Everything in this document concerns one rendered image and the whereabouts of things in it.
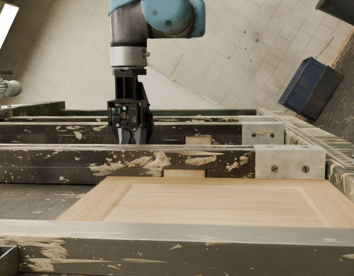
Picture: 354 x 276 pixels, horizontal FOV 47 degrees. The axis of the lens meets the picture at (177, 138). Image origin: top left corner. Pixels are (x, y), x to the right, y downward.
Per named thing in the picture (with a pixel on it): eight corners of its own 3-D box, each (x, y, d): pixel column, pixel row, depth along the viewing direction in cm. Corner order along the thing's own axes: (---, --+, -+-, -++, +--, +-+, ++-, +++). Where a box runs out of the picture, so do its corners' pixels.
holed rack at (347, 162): (366, 170, 67) (366, 166, 67) (347, 170, 67) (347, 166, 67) (263, 108, 230) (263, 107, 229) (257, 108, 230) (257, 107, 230)
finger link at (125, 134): (113, 173, 85) (112, 128, 83) (120, 167, 90) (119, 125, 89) (128, 173, 84) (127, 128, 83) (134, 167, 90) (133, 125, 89)
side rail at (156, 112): (256, 129, 224) (256, 109, 222) (61, 129, 235) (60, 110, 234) (255, 127, 231) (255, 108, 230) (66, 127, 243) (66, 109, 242)
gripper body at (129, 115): (106, 130, 82) (104, 69, 80) (117, 125, 90) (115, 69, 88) (144, 130, 81) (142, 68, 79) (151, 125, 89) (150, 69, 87)
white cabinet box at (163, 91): (302, 156, 436) (136, 60, 441) (272, 201, 447) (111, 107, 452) (292, 147, 496) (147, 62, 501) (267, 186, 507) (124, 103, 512)
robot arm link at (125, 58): (115, 49, 88) (152, 48, 87) (115, 70, 88) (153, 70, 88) (105, 46, 80) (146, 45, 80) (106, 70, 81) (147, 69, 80)
